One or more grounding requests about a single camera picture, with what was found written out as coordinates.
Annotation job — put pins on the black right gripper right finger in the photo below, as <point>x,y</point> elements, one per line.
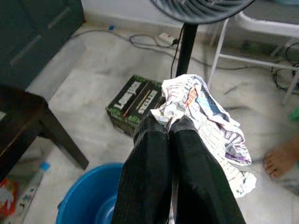
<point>198,182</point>

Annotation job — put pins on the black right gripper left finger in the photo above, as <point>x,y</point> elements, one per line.
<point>144,175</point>

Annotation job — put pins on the printed newspaper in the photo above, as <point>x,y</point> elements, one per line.
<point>198,100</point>

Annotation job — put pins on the blue plastic bucket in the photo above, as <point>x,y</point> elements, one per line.
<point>86,198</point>

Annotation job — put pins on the black cardboard box green print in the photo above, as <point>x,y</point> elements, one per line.
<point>130,100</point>

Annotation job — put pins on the person's bare foot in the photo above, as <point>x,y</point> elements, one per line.
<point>280,158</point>

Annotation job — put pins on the clear bottle blue cap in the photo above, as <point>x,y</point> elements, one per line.
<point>37,179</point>

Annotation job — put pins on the green item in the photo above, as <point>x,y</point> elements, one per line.
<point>294,116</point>

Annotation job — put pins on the dark wooden table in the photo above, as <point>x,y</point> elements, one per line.
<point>21,116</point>

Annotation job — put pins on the orange snack packet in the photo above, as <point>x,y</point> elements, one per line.
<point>8,196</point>

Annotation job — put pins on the white power strip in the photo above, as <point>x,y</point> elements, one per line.
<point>166,37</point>

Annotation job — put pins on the black pedestal fan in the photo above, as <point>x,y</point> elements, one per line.
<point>187,46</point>

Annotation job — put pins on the white metal frame chair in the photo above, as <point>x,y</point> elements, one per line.
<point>257,21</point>

